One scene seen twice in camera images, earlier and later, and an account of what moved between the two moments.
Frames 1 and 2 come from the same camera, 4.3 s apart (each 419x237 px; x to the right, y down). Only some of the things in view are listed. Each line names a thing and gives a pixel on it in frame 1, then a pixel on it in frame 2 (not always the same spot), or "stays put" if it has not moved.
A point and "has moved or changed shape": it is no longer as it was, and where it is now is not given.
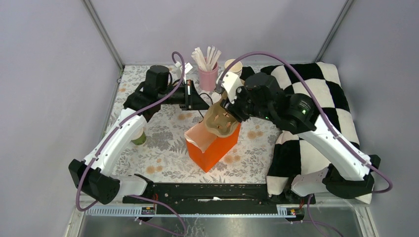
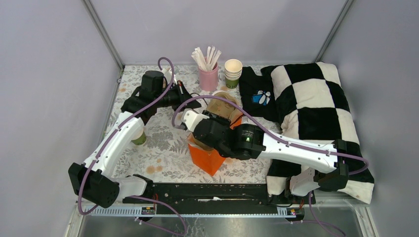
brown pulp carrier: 218,121 has moved or changed shape
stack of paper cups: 236,67 stays put
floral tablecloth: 156,153 stays put
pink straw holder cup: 208,80 stays put
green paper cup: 141,140 stays put
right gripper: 232,109 -> 221,120
